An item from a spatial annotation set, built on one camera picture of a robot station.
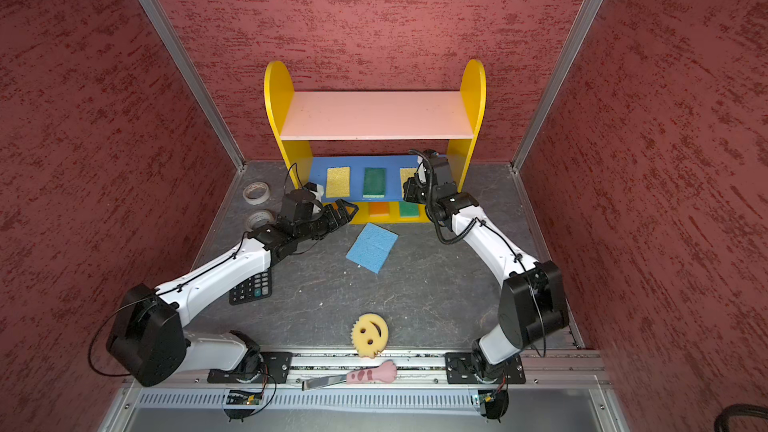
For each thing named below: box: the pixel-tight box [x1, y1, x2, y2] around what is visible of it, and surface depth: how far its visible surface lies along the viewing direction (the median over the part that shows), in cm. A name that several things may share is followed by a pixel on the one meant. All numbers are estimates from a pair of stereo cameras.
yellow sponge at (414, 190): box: [403, 173, 425, 205], surface depth 76 cm
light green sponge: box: [400, 201, 419, 217], surface depth 105 cm
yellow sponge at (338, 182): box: [326, 166, 351, 198], surface depth 97 cm
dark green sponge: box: [362, 167, 386, 198], surface depth 97 cm
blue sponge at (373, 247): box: [346, 223, 399, 274], surface depth 97 cm
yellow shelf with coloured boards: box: [264, 60, 487, 224], surface depth 81 cm
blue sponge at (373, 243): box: [350, 222, 399, 261], surface depth 98 cm
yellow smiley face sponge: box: [351, 313, 389, 359], surface depth 79 cm
